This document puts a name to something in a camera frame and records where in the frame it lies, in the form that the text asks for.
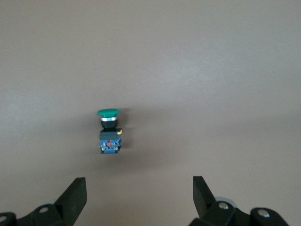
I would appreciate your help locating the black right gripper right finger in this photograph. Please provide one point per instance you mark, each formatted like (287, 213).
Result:
(204, 200)

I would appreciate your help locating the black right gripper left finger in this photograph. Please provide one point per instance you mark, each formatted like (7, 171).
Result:
(70, 200)

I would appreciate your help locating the green mushroom push button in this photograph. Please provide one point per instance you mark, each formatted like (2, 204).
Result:
(109, 136)

